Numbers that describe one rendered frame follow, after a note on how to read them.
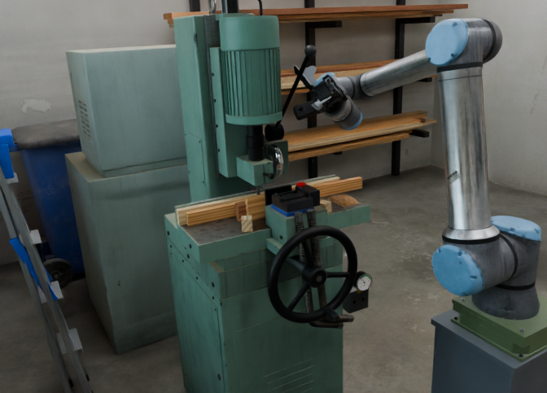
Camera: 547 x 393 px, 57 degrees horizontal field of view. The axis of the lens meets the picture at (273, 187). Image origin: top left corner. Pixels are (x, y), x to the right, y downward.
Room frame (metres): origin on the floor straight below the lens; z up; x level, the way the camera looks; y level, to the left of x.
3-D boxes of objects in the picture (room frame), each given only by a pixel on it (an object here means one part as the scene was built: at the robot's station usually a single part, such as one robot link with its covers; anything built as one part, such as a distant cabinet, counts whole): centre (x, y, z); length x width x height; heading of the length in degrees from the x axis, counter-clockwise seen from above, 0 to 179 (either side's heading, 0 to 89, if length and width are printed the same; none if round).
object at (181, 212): (1.59, 0.03, 0.93); 0.60 x 0.02 x 0.05; 117
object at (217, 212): (1.60, -0.02, 0.92); 0.66 x 0.02 x 0.04; 117
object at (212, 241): (1.48, -0.02, 0.87); 0.61 x 0.30 x 0.06; 117
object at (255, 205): (1.51, -0.01, 0.94); 0.22 x 0.02 x 0.08; 117
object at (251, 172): (1.58, 0.06, 1.03); 0.14 x 0.07 x 0.09; 27
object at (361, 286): (1.49, -0.28, 0.65); 0.06 x 0.04 x 0.08; 117
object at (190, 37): (1.82, 0.18, 1.16); 0.22 x 0.22 x 0.72; 27
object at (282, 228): (1.40, -0.06, 0.92); 0.15 x 0.13 x 0.09; 117
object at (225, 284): (1.67, 0.11, 0.76); 0.57 x 0.45 x 0.09; 27
